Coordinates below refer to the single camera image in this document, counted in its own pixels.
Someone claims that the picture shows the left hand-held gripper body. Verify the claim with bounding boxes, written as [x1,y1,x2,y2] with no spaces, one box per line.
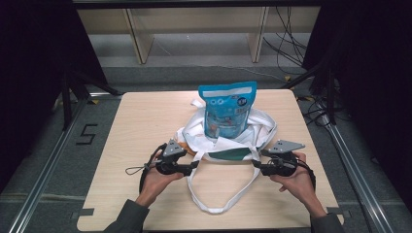
[154,139,192,177]

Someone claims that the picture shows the person's left hand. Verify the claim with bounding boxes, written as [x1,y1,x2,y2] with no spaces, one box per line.
[135,167,186,209]

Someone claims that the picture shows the light wooden shelf unit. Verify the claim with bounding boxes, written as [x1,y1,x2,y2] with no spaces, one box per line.
[77,6,322,65]

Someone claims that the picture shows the black metal stand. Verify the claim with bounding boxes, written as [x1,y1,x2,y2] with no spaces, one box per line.
[60,69,123,131]
[279,59,338,126]

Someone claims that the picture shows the black floor cable bundle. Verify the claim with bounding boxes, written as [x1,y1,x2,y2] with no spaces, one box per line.
[296,94,332,128]

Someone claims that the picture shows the white canvas tote bag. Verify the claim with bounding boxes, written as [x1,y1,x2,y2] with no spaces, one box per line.
[175,98,279,215]

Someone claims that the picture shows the blue stand-up refill pouch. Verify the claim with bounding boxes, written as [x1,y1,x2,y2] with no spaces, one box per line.
[197,81,258,140]

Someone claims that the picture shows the black hanging cables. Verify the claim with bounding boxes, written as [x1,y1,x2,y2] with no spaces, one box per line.
[261,6,309,68]

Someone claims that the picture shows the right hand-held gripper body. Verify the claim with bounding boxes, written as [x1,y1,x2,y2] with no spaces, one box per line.
[262,139,306,178]

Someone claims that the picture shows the black curtain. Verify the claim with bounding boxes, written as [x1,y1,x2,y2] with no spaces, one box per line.
[0,0,109,193]
[302,0,412,203]

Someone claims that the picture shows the grey wrist strap loop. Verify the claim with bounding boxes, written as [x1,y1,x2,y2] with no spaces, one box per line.
[124,163,154,176]

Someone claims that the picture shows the aluminium floor rail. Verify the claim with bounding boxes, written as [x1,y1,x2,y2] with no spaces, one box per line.
[6,92,121,233]
[320,115,396,233]

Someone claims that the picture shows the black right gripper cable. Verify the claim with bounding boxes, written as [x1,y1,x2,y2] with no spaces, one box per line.
[294,159,317,192]

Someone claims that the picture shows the person's right hand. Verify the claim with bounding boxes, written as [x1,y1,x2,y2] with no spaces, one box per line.
[269,151,326,218]

